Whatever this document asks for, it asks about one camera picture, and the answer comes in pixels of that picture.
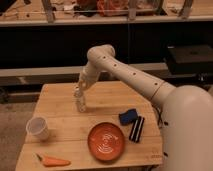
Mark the black box on shelf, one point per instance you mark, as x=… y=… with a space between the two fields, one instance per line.
x=195 y=59

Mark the wooden table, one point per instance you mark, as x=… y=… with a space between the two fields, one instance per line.
x=69 y=128

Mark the white plastic cup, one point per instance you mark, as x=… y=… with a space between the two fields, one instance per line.
x=37 y=127

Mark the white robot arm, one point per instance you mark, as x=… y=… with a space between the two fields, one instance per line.
x=187 y=111

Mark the orange clutter on shelf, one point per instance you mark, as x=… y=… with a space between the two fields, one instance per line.
x=102 y=7

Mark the orange round plate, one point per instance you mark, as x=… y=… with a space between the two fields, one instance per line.
x=106 y=142

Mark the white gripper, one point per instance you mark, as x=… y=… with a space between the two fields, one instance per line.
x=80 y=88

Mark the orange carrot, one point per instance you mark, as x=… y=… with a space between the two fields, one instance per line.
x=48 y=161

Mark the long wooden shelf bench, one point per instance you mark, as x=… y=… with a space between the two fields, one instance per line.
x=28 y=40

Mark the blue sponge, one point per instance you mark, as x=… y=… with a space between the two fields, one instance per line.
x=128 y=117

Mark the small clear plastic bottle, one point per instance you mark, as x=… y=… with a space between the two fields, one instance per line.
x=79 y=99

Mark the black white striped block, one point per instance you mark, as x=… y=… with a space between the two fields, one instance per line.
x=136 y=129

